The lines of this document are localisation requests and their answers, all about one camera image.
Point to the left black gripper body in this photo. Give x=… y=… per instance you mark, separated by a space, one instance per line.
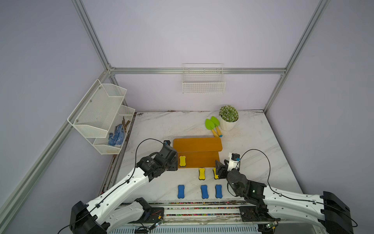
x=171 y=165

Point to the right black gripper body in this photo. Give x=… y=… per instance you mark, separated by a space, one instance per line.
x=222 y=169

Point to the yellow eraser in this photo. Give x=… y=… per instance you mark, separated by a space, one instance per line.
x=215 y=174
x=182 y=161
x=202 y=174

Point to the blue eraser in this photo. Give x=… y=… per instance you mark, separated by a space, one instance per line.
x=204 y=192
x=218 y=191
x=181 y=192

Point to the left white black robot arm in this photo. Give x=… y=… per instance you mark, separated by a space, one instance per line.
x=104 y=214

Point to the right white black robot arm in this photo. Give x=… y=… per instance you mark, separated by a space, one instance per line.
x=326 y=211

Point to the orange two-tier wooden shelf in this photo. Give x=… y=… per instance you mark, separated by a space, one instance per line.
x=200 y=152

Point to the green spatula blue tip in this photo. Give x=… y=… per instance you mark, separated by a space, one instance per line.
x=217 y=124

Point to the potted green succulent plant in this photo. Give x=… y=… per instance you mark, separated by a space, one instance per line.
x=229 y=117

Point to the brown sticks in rack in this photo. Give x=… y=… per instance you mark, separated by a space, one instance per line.
x=125 y=124

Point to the blue crumpled cloth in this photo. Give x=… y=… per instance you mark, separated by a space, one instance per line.
x=117 y=138

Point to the white mesh two-tier rack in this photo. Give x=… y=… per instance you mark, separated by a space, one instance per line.
x=98 y=114

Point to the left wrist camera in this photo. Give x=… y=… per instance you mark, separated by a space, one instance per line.
x=166 y=143

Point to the green spatula orange handle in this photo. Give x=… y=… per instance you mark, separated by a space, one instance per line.
x=210 y=126

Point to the aluminium front rail frame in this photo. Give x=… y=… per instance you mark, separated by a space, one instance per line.
x=204 y=219

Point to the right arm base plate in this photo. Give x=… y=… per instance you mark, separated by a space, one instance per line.
x=254 y=214

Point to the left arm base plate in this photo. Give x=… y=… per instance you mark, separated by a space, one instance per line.
x=152 y=216

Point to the white wire wall basket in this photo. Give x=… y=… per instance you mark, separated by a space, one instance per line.
x=203 y=78

